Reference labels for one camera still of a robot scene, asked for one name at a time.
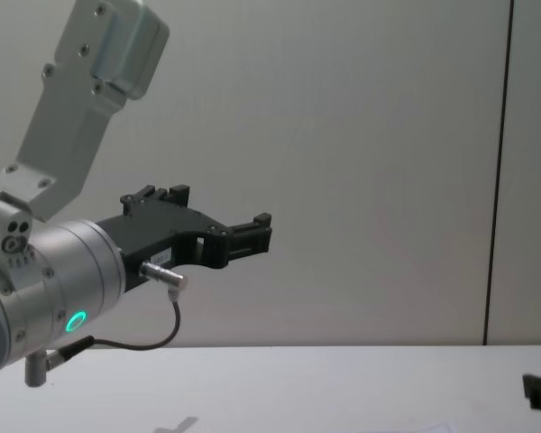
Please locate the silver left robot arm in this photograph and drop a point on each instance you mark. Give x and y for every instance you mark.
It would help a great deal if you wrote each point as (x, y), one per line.
(63, 270)

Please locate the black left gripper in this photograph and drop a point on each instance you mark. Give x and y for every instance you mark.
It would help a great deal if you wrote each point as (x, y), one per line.
(158, 225)

